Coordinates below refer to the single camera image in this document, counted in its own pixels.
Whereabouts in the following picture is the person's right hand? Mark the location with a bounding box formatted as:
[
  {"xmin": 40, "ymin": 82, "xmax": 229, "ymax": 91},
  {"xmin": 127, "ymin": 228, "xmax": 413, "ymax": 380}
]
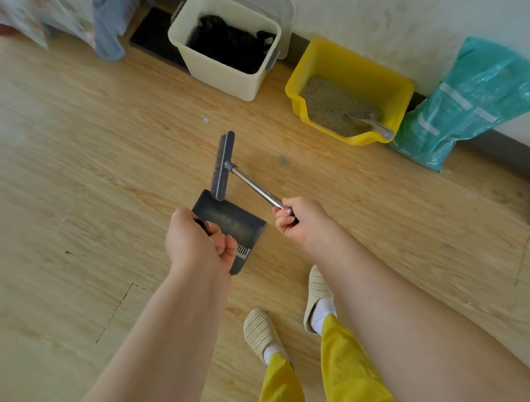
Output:
[{"xmin": 273, "ymin": 196, "xmax": 336, "ymax": 253}]

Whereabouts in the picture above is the person's left hand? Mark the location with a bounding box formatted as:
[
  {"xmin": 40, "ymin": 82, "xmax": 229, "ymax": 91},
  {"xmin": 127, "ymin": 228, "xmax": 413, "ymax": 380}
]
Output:
[{"xmin": 165, "ymin": 207, "xmax": 239, "ymax": 282}]

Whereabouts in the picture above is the dark grey long-handled dustpan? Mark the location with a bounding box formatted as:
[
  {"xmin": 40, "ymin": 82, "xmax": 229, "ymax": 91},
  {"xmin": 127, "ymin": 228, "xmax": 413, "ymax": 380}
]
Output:
[{"xmin": 191, "ymin": 189, "xmax": 268, "ymax": 276}]

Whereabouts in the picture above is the dark grey long-handled broom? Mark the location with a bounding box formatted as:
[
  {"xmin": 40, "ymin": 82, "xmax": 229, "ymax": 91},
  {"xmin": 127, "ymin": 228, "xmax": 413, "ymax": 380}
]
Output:
[{"xmin": 210, "ymin": 130, "xmax": 300, "ymax": 224}]

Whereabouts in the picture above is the grey slotted litter scoop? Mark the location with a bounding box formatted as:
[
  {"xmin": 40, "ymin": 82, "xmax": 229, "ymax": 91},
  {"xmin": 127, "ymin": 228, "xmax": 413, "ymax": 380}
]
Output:
[{"xmin": 346, "ymin": 109, "xmax": 395, "ymax": 141}]

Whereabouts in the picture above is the beige cat litter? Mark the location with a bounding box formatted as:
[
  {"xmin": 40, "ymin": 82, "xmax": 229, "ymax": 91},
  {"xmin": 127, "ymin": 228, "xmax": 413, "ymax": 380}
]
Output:
[{"xmin": 300, "ymin": 76, "xmax": 381, "ymax": 138}]

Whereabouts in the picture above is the yellow litter box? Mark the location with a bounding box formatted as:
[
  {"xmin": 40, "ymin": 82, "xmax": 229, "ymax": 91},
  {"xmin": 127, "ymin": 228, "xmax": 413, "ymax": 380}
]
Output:
[{"xmin": 284, "ymin": 36, "xmax": 416, "ymax": 146}]

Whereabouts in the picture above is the teal white litter bag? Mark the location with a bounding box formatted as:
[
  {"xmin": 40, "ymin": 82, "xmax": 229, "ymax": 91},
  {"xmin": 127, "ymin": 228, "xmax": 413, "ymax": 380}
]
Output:
[{"xmin": 389, "ymin": 36, "xmax": 530, "ymax": 173}]

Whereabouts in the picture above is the translucent white bin lid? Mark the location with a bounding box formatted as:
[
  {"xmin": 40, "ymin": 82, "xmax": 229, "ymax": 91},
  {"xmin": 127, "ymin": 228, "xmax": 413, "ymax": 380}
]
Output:
[{"xmin": 238, "ymin": 0, "xmax": 297, "ymax": 60}]

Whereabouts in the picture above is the person's left forearm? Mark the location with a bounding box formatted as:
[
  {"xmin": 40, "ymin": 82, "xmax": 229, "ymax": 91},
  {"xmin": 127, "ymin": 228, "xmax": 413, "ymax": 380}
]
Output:
[{"xmin": 82, "ymin": 269, "xmax": 232, "ymax": 402}]

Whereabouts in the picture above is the person's right forearm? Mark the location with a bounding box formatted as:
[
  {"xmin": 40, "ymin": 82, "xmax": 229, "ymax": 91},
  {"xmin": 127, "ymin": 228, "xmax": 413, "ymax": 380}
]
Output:
[{"xmin": 306, "ymin": 230, "xmax": 530, "ymax": 402}]

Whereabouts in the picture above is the person's cream woven right slipper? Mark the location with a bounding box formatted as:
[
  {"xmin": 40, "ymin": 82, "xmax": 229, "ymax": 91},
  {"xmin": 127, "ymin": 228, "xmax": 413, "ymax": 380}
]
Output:
[{"xmin": 303, "ymin": 265, "xmax": 335, "ymax": 334}]

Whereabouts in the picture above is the person's cream woven slipper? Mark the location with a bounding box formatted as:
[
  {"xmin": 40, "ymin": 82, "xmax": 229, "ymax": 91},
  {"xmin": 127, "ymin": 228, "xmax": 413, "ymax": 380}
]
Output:
[
  {"xmin": 243, "ymin": 307, "xmax": 293, "ymax": 367},
  {"xmin": 303, "ymin": 265, "xmax": 335, "ymax": 334}
]

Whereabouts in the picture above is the person's white right sock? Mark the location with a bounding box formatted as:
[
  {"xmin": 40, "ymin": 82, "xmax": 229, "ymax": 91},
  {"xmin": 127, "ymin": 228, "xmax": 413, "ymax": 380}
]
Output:
[{"xmin": 310, "ymin": 296, "xmax": 338, "ymax": 335}]

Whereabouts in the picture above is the person's cream woven left slipper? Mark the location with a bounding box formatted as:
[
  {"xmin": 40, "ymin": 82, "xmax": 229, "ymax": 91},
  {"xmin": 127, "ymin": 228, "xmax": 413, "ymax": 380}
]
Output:
[{"xmin": 243, "ymin": 307, "xmax": 293, "ymax": 367}]

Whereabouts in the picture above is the person's yellow clothing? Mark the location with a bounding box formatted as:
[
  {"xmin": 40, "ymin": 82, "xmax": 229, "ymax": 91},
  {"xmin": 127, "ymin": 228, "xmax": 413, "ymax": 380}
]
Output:
[{"xmin": 257, "ymin": 314, "xmax": 396, "ymax": 402}]

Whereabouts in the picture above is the cream plastic storage bin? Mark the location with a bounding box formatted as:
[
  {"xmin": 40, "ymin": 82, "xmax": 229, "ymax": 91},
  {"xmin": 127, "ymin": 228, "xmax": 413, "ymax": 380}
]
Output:
[{"xmin": 167, "ymin": 0, "xmax": 282, "ymax": 102}]

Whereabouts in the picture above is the black floor mat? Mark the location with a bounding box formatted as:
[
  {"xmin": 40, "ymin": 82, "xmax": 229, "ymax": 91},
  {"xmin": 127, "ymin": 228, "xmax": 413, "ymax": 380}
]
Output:
[{"xmin": 129, "ymin": 6, "xmax": 191, "ymax": 72}]

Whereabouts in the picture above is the pile of black plastic bags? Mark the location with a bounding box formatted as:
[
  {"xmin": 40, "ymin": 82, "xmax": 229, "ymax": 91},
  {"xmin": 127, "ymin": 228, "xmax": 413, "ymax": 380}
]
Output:
[{"xmin": 186, "ymin": 14, "xmax": 277, "ymax": 75}]

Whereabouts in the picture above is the dark grey skirting board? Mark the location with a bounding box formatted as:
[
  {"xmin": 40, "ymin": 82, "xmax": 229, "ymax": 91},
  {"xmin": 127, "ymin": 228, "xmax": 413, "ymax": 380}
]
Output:
[{"xmin": 285, "ymin": 33, "xmax": 530, "ymax": 179}]

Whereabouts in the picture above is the floral cloth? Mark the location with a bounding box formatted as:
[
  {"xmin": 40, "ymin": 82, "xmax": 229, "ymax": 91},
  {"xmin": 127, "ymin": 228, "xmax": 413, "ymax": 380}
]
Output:
[{"xmin": 0, "ymin": 0, "xmax": 98, "ymax": 50}]

